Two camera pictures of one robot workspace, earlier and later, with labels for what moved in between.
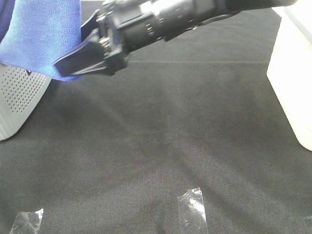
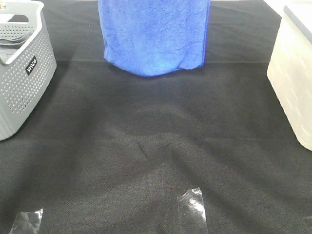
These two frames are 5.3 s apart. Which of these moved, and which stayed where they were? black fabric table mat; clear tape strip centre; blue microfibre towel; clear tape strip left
Moved: blue microfibre towel
Stayed: clear tape strip left; clear tape strip centre; black fabric table mat
